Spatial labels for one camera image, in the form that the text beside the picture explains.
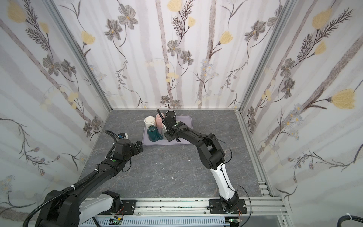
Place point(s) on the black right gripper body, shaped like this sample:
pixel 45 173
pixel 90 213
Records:
pixel 170 127

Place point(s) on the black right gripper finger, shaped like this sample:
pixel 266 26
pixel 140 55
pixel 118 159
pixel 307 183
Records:
pixel 161 114
pixel 169 122

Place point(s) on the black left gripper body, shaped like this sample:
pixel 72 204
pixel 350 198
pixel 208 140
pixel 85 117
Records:
pixel 139 147

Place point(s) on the dark green ceramic mug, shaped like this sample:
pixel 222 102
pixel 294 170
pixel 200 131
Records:
pixel 153 134

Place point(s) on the grey ceramic mug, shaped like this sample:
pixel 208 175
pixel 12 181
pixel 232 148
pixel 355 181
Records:
pixel 164 131

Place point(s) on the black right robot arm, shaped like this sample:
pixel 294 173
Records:
pixel 211 155

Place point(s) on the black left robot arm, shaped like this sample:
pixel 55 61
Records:
pixel 70 206

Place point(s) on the pink ceramic mug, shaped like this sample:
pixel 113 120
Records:
pixel 159 123

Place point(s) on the black ceramic mug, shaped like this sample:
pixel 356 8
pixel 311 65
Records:
pixel 171 113

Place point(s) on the white ceramic mug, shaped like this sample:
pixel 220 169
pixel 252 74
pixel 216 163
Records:
pixel 149 121

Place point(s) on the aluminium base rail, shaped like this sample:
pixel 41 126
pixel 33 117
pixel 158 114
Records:
pixel 180 212

